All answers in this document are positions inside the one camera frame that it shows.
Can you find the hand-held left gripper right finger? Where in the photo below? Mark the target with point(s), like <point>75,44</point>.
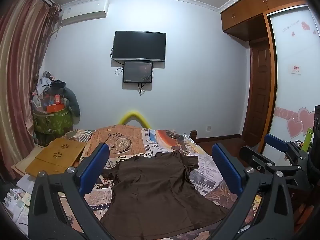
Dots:
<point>226,170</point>

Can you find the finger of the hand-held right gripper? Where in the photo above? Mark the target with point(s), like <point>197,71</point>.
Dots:
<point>276,141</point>
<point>257,158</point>

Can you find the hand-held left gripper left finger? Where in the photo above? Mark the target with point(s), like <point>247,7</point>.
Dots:
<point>96,166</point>

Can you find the brown shirt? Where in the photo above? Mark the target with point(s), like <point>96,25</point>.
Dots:
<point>155,192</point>

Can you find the pile of clothes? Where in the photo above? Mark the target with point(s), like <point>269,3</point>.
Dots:
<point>46,85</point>

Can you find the green bottle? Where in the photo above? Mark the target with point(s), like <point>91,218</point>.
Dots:
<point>308,140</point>

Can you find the wooden lap desk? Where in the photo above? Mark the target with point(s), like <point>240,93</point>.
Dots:
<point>55,157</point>

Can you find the white heart-print sliding door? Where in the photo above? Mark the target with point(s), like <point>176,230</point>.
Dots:
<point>292,97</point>

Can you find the dark wooden bedpost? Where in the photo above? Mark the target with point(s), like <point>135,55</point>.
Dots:
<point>193,133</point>

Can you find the wooden room door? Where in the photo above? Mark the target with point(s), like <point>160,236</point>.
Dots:
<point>260,87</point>

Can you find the bed with printed cover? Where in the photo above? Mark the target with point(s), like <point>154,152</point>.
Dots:
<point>150,140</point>

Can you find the green printed storage box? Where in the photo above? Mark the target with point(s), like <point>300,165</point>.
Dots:
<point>53,122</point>

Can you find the yellow foam tube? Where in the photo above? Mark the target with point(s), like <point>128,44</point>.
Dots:
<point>132,113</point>

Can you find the orange box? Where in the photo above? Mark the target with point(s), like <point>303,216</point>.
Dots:
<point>55,108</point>

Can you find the small paper card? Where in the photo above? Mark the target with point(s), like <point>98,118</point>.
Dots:
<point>296,70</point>

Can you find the light wooden board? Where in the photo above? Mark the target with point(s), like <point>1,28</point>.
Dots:
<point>22,160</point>

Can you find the small red box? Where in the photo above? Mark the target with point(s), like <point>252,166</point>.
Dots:
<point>57,99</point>

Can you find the pile of papers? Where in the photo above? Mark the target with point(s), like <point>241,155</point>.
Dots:
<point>17,200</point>

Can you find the small black monitor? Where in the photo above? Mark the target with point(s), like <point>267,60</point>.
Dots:
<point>137,72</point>

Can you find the striped red curtain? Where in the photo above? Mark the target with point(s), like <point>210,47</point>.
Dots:
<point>17,60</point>

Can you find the wooden wardrobe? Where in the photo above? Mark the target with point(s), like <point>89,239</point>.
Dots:
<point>250,10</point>

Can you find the white air conditioner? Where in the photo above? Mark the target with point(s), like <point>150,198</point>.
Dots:
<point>83,11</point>

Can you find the white wall socket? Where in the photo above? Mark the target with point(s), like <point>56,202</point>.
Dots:
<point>208,128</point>

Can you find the black wall television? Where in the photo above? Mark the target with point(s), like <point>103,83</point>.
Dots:
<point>138,45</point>

